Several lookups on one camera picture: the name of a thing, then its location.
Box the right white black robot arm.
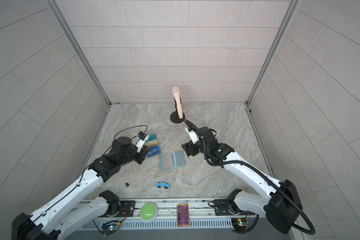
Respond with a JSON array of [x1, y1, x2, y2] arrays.
[[182, 122, 304, 234]]

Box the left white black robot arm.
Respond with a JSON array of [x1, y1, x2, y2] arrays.
[[11, 133, 150, 240]]

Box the blue card in stand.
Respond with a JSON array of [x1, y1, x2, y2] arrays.
[[147, 145, 161, 158]]

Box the gold card in stand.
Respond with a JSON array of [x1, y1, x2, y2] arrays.
[[146, 140, 159, 148]]

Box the teal card in stand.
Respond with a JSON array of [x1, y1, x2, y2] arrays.
[[147, 134, 157, 142]]

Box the purple patterned card box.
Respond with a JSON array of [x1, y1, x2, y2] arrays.
[[177, 204, 191, 227]]

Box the blue toy car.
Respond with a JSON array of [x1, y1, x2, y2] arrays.
[[156, 182, 171, 189]]

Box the black round microphone stand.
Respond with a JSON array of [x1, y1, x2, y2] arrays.
[[170, 100, 186, 124]]

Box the green round button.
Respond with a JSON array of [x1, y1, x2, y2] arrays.
[[140, 202, 158, 223]]

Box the beige microphone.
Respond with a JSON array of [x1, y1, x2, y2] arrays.
[[172, 87, 184, 119]]

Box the left green circuit board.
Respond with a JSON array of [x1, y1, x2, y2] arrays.
[[102, 221, 122, 232]]

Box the green circuit board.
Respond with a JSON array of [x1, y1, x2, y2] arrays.
[[102, 221, 122, 232], [231, 218, 249, 232]]

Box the right green circuit board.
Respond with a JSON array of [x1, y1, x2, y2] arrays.
[[231, 218, 249, 232]]

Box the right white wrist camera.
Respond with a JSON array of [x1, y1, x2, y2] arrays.
[[185, 127, 199, 145]]

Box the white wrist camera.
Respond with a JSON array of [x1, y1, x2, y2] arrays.
[[185, 127, 199, 145], [135, 132, 149, 153]]

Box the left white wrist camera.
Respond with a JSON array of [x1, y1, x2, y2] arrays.
[[135, 132, 149, 153]]

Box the thin black camera cable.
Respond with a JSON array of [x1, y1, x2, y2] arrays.
[[107, 125, 148, 148]]

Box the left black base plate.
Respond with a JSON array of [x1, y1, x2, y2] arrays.
[[100, 201, 136, 218]]

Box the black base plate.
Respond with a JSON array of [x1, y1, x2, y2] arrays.
[[208, 199, 256, 216], [100, 201, 136, 218]]

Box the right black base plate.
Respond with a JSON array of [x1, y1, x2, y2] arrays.
[[208, 199, 256, 216]]

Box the black corrugated cable conduit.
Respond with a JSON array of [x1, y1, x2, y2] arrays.
[[183, 119, 316, 236]]

